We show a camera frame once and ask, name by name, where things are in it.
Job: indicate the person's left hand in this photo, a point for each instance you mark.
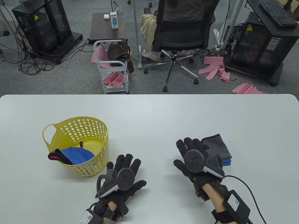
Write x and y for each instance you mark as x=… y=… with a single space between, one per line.
x=127 y=163

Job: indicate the person's right hand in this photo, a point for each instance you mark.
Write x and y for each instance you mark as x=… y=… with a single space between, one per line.
x=191 y=144

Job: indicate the grey VR controller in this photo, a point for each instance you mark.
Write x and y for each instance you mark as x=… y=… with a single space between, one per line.
x=126 y=178
x=193 y=161

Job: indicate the green hand towel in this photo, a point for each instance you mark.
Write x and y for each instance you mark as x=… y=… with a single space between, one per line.
x=218 y=147

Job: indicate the grey-backed blue hand towel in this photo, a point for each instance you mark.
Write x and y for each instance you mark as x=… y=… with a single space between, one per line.
x=227 y=160
x=226 y=164
x=74 y=155

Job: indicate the pink hand towel black trim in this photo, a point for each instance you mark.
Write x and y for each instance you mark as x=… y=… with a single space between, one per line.
x=52 y=156

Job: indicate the person's right forearm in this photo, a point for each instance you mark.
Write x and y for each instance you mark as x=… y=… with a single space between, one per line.
x=213 y=198

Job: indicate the person's left forearm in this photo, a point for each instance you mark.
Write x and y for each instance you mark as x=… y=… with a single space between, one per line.
x=112 y=205

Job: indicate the yellow perforated plastic basket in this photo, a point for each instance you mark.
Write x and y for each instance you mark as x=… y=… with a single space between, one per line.
x=93 y=143

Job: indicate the black wrist smart band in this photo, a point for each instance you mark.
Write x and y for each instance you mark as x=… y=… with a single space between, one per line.
x=106 y=211

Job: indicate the black wrist sensor box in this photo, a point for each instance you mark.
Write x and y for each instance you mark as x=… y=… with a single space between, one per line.
x=236 y=205
x=88 y=218

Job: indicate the white metal trolley cart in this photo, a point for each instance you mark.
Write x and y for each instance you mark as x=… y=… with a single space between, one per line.
x=116 y=91

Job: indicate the pink paper sheet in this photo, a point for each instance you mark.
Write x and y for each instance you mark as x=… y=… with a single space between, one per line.
x=209 y=72
x=100 y=54
x=225 y=75
x=213 y=61
x=114 y=78
x=247 y=89

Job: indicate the black mesh office chair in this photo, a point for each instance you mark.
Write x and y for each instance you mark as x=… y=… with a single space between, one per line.
x=179 y=35

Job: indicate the brown leather bag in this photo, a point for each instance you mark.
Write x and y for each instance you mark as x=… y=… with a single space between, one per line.
x=118 y=52

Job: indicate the dark brown low table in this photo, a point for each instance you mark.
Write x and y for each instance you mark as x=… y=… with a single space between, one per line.
x=100 y=28

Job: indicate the white desk leg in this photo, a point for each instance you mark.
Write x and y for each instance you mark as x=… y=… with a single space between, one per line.
x=236 y=14

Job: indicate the black mesh equipment cabinet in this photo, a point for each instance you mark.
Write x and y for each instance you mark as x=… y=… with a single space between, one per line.
x=39 y=28
x=280 y=35

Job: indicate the white drink carton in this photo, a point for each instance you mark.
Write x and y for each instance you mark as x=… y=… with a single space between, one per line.
x=114 y=22

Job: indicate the white earbuds case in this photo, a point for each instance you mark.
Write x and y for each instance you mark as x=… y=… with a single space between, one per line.
x=106 y=16

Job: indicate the black computer keyboard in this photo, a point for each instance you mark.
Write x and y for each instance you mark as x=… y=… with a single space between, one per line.
x=278 y=14

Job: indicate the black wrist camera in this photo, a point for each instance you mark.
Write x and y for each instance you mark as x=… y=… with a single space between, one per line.
x=121 y=211
x=202 y=194

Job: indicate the grey metal post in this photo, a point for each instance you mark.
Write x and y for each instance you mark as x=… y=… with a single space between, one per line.
x=140 y=58

